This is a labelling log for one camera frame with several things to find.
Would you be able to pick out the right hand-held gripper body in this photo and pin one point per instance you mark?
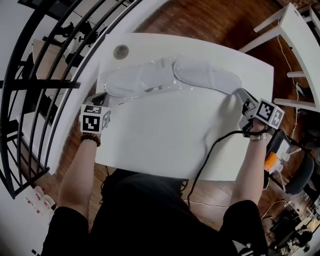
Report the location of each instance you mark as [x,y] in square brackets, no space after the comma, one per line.
[268,113]

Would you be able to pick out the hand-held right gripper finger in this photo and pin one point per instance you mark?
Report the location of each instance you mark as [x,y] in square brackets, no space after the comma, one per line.
[243,101]
[248,96]

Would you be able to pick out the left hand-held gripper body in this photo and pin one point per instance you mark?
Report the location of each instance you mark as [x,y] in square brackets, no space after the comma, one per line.
[91,122]

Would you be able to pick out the clear plastic packaging bag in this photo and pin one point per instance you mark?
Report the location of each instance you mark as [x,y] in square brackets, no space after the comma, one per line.
[178,85]

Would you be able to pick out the person's right forearm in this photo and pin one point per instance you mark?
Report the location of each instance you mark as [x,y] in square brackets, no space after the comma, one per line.
[247,175]

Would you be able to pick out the person's left forearm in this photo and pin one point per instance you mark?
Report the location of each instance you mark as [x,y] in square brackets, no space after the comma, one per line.
[77,180]

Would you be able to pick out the person's right hand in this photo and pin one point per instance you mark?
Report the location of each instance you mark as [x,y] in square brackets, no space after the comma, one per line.
[258,127]

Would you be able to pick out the silver wristwatch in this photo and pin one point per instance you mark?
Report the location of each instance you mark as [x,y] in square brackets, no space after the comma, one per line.
[258,137]

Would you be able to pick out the black metal railing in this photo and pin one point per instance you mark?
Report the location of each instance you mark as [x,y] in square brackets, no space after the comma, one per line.
[50,84]

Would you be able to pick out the orange packet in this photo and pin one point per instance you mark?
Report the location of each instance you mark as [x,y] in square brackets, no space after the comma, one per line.
[270,161]

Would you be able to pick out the round grey table grommet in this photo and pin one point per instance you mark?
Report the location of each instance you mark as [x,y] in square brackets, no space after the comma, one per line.
[121,52]

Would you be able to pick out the light wooden desk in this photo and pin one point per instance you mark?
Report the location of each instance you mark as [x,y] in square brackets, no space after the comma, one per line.
[54,55]

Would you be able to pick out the black folding chair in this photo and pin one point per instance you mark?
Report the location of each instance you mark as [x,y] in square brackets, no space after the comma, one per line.
[300,180]

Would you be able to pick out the long white table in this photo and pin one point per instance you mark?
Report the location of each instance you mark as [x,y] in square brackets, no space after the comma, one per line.
[300,30]

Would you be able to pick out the row of white bottles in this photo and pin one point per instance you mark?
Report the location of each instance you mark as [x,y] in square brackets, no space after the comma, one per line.
[46,200]

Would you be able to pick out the person's black clothing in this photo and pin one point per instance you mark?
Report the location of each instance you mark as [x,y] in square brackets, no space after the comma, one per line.
[150,220]

